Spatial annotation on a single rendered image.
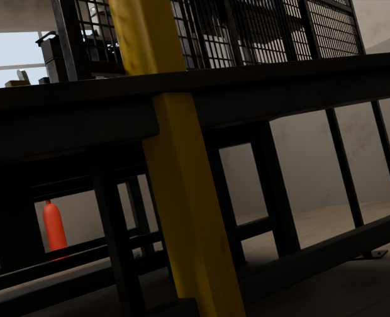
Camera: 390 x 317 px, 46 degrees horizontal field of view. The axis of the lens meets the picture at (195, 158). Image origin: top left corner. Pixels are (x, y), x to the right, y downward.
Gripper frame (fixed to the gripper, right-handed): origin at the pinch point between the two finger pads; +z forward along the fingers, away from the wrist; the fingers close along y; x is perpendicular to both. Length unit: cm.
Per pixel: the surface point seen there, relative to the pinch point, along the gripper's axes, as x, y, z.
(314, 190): -47, -244, 89
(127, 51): 60, 53, 25
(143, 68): 64, 53, 30
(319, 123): -25, -236, 35
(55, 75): 16.2, 40.2, 15.1
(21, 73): -39.5, 15.4, -5.1
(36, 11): -253, -156, -150
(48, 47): 16.8, 40.6, 6.6
